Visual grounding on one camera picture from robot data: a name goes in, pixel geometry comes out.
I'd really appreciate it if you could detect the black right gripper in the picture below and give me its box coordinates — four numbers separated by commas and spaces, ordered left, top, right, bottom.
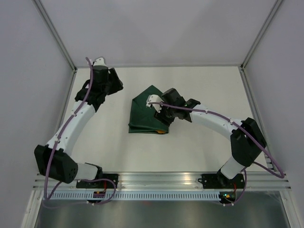
152, 98, 177, 127

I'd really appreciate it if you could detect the dark green cloth napkin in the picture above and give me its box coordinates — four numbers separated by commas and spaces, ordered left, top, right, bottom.
128, 85, 169, 135

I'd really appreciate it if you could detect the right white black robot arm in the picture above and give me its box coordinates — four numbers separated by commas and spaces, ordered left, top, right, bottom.
146, 88, 267, 188

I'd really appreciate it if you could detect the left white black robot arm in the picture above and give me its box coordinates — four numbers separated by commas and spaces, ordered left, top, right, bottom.
34, 66, 123, 188

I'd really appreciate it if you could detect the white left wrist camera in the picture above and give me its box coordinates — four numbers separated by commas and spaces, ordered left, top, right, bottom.
93, 57, 107, 67

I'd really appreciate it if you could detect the left aluminium side rail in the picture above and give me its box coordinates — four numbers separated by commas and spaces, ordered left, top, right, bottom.
53, 68, 77, 135

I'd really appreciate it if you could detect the aluminium side rail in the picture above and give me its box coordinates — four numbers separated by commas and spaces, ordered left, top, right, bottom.
53, 68, 77, 135
239, 67, 277, 172

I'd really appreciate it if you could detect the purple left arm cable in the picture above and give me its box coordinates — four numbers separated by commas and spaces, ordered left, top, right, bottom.
42, 57, 117, 209

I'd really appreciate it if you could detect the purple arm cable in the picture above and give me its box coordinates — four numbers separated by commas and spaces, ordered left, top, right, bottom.
42, 57, 117, 209
148, 101, 285, 207

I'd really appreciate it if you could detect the left aluminium frame post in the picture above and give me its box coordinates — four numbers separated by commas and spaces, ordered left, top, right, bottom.
32, 0, 77, 73

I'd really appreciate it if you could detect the aluminium frame post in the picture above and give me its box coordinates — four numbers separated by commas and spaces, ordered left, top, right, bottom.
32, 0, 77, 73
239, 0, 284, 71

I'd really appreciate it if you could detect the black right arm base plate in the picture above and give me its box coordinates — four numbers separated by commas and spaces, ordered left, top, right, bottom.
198, 173, 245, 189

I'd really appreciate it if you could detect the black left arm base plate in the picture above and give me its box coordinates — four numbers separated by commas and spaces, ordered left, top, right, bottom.
76, 173, 119, 189

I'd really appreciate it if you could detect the right aluminium side rail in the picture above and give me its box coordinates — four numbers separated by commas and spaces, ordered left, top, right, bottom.
239, 67, 277, 172

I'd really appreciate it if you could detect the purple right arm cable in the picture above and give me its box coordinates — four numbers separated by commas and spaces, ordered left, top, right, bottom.
148, 101, 285, 207

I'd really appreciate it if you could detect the aluminium front frame rail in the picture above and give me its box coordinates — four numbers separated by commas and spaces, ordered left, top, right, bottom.
33, 171, 292, 190

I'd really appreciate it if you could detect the white slotted cable duct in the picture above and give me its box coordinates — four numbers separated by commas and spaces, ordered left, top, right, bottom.
51, 190, 220, 201

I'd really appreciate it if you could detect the right aluminium frame post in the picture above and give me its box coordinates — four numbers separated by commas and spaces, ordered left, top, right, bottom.
239, 0, 284, 71

